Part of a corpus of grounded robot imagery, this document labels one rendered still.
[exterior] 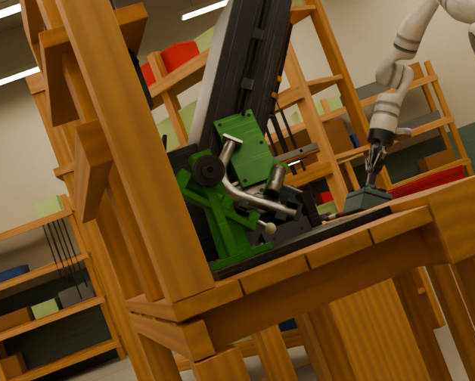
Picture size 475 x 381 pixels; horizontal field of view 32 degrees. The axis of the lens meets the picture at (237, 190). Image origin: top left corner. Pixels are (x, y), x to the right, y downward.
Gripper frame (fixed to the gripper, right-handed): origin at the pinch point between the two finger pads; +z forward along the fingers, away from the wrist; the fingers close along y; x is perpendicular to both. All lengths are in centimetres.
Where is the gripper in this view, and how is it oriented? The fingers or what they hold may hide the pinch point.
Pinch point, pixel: (371, 180)
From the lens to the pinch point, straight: 234.7
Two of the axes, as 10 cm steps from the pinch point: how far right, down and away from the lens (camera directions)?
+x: 9.5, 2.6, 1.5
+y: 1.9, -1.2, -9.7
